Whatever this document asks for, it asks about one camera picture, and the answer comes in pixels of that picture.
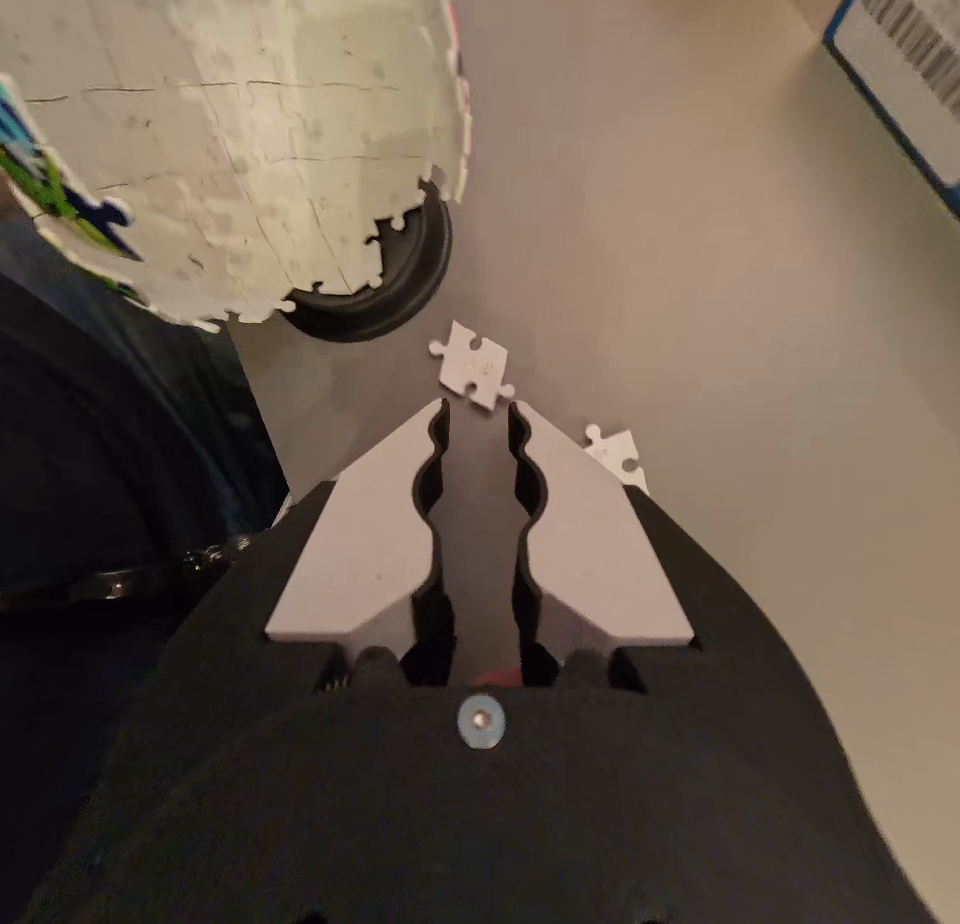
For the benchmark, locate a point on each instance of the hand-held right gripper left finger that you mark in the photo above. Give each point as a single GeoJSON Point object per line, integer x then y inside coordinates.
{"type": "Point", "coordinates": [352, 549]}

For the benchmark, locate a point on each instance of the blue puzzle box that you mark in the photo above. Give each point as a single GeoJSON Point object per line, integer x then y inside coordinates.
{"type": "Point", "coordinates": [900, 62]}

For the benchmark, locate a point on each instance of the black round ball stand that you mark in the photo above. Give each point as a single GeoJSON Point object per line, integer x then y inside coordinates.
{"type": "Point", "coordinates": [405, 279]}

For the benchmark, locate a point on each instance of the colourful cartoon puzzle ball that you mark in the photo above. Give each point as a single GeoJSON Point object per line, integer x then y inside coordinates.
{"type": "Point", "coordinates": [225, 114]}

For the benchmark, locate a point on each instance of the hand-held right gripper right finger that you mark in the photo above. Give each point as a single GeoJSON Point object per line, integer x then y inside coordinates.
{"type": "Point", "coordinates": [600, 557]}

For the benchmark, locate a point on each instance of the white puzzle piece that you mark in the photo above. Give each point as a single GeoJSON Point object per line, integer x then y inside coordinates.
{"type": "Point", "coordinates": [476, 369]}
{"type": "Point", "coordinates": [619, 455]}

